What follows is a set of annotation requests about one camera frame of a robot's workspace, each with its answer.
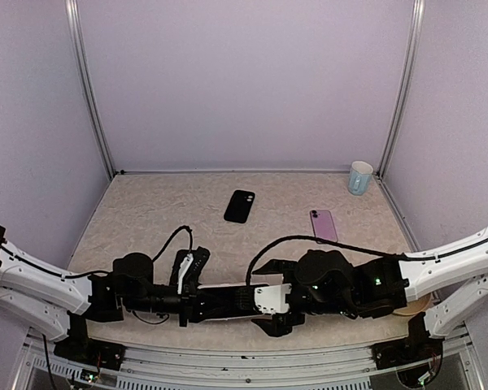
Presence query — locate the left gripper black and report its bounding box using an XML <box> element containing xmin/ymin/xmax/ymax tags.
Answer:
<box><xmin>124</xmin><ymin>278</ymin><xmax>232</xmax><ymax>327</ymax></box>

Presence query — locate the purple phone back up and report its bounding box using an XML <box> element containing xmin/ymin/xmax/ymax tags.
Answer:
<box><xmin>310</xmin><ymin>210</ymin><xmax>338</xmax><ymax>243</ymax></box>

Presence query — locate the white-edged phone screen up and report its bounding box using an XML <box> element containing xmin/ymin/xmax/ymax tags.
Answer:
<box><xmin>198</xmin><ymin>284</ymin><xmax>261</xmax><ymax>320</ymax></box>

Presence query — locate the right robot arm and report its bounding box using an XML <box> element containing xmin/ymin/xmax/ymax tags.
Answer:
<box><xmin>246</xmin><ymin>227</ymin><xmax>488</xmax><ymax>361</ymax></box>

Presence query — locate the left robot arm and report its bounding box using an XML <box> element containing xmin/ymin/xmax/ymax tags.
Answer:
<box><xmin>0</xmin><ymin>225</ymin><xmax>239</xmax><ymax>362</ymax></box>

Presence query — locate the beige plate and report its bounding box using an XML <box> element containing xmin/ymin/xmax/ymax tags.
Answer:
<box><xmin>393</xmin><ymin>293</ymin><xmax>432</xmax><ymax>317</ymax></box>

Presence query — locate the light blue mug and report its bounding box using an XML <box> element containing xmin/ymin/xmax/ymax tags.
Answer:
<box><xmin>348</xmin><ymin>161</ymin><xmax>373</xmax><ymax>196</ymax></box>

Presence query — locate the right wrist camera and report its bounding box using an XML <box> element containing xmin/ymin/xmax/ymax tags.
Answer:
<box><xmin>254</xmin><ymin>284</ymin><xmax>292</xmax><ymax>315</ymax></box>

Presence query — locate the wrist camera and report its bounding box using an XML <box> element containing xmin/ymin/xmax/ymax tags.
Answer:
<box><xmin>176</xmin><ymin>246</ymin><xmax>211</xmax><ymax>294</ymax></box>
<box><xmin>254</xmin><ymin>284</ymin><xmax>292</xmax><ymax>315</ymax></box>

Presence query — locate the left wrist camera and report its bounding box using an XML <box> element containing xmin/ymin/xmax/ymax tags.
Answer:
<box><xmin>176</xmin><ymin>246</ymin><xmax>211</xmax><ymax>294</ymax></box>

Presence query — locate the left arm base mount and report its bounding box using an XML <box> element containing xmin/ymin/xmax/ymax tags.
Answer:
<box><xmin>54</xmin><ymin>314</ymin><xmax>126</xmax><ymax>371</ymax></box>

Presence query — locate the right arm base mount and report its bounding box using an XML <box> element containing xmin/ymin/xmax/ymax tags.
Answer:
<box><xmin>371</xmin><ymin>313</ymin><xmax>445</xmax><ymax>370</ymax></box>

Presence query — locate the right aluminium frame post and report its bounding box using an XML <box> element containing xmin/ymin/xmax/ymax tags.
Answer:
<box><xmin>377</xmin><ymin>0</ymin><xmax>425</xmax><ymax>181</ymax></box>

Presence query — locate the aluminium frame post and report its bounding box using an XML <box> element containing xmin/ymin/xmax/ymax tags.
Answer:
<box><xmin>65</xmin><ymin>0</ymin><xmax>116</xmax><ymax>180</ymax></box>
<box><xmin>377</xmin><ymin>0</ymin><xmax>425</xmax><ymax>181</ymax></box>

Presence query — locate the left aluminium frame post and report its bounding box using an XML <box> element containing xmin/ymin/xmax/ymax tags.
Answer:
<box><xmin>65</xmin><ymin>0</ymin><xmax>116</xmax><ymax>180</ymax></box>

